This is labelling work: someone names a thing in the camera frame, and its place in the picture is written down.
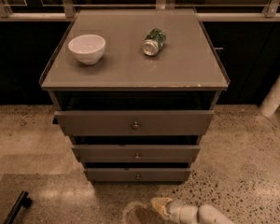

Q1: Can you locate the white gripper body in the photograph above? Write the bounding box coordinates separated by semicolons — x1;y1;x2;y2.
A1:
166;200;198;224

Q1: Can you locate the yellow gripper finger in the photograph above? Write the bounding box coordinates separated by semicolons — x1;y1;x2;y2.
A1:
150;197;172;218

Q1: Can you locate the grey bottom drawer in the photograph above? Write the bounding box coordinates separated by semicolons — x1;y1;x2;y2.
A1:
84;168;190;183

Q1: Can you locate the grey drawer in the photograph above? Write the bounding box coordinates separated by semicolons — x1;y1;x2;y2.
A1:
72;145;200;162
54;110;214;136
84;168;190;183

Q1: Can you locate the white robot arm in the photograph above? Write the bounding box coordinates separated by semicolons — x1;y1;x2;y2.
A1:
151;74;280;224

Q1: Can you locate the grey middle drawer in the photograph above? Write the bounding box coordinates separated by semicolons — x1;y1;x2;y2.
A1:
72;145;200;162

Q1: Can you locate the grey top drawer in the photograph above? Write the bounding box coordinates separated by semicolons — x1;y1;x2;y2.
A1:
54;110;214;136

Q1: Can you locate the grey drawer cabinet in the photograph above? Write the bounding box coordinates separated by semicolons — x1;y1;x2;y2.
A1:
40;9;230;170

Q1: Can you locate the black bar on floor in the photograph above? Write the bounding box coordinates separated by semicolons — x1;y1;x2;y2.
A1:
3;191;32;224

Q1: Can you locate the green soda can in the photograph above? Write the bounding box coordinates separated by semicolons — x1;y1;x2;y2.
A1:
142;28;166;56

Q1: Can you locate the white ceramic bowl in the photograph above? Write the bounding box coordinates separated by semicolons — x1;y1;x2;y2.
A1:
68;35;105;64

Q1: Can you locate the metal railing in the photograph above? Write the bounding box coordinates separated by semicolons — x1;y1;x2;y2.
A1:
0;0;280;22

